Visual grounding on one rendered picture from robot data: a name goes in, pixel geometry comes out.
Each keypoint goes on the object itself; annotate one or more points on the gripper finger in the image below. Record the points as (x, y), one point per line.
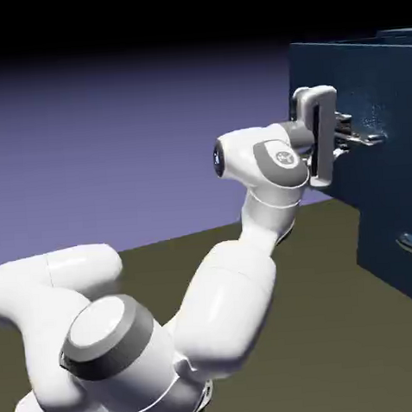
(339, 152)
(342, 121)

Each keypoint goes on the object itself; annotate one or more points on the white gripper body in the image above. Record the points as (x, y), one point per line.
(328, 131)

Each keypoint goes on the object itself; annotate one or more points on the dark blue drawer front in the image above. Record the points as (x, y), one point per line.
(383, 266)
(377, 76)

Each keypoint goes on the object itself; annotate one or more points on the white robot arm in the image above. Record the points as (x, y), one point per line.
(229, 287)

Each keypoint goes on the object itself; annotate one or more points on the dark blue cabinet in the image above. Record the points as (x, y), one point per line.
(401, 32)

